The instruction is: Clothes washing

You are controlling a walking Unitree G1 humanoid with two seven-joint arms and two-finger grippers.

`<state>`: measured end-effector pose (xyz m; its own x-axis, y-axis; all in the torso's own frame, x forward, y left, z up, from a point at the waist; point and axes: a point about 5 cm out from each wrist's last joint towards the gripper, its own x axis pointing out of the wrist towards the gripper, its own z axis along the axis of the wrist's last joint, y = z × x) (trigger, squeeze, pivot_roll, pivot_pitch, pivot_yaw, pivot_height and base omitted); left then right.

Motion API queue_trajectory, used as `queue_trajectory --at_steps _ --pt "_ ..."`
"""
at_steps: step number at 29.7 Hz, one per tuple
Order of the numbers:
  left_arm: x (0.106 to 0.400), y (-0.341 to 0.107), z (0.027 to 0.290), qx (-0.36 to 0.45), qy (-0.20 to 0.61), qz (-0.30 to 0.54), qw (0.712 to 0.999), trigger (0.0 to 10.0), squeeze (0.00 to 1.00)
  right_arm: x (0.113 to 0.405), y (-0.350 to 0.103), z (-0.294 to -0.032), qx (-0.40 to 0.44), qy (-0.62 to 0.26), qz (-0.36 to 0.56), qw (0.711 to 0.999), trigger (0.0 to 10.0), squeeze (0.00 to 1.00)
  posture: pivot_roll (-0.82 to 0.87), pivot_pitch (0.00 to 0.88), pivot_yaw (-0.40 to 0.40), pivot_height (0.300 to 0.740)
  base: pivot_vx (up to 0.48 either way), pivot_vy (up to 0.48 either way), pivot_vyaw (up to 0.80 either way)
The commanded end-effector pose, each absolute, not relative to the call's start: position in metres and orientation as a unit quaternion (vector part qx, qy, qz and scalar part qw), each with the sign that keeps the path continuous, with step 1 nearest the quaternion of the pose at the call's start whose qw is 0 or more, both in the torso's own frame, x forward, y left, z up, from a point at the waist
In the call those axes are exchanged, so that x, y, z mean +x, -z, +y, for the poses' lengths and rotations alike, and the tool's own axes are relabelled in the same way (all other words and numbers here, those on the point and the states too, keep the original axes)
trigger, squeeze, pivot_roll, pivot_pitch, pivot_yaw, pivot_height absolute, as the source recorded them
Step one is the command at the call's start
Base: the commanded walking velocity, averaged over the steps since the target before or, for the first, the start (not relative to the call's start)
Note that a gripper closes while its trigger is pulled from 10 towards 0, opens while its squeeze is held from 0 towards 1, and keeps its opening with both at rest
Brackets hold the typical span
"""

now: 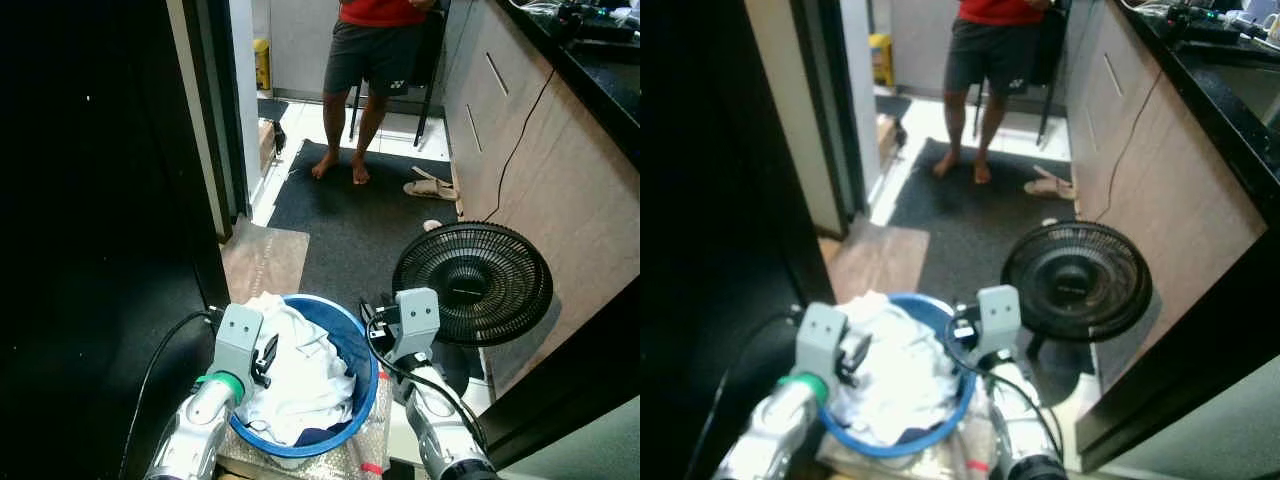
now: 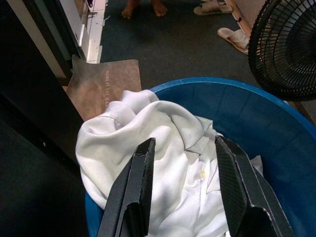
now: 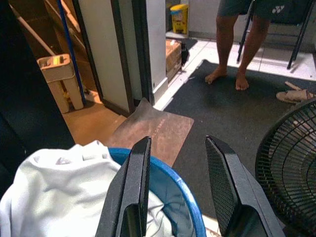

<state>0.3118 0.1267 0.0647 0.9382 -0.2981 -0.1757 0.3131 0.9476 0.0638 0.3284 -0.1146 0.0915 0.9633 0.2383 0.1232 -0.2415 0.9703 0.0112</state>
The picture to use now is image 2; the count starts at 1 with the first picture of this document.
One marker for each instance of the black floor fan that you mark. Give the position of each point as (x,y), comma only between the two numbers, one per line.
(271,61)

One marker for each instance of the beige slipper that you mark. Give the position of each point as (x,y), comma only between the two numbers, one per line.
(234,37)
(212,8)

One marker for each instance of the dark cabinet panel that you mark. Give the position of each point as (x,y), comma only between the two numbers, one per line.
(29,86)

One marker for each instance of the wooden plank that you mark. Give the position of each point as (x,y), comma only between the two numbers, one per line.
(240,19)

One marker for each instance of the white shelf unit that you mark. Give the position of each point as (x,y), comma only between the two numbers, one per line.
(95,37)

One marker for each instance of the white shirt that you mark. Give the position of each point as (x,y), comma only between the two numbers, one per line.
(123,138)

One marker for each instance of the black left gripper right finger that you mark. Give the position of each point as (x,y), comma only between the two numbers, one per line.
(237,187)

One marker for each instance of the brown dog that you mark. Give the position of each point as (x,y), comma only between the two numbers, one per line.
(127,11)

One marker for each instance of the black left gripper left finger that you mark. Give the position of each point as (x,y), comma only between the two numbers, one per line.
(138,187)

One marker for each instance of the blue plastic basin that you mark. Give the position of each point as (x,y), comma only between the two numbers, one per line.
(271,128)

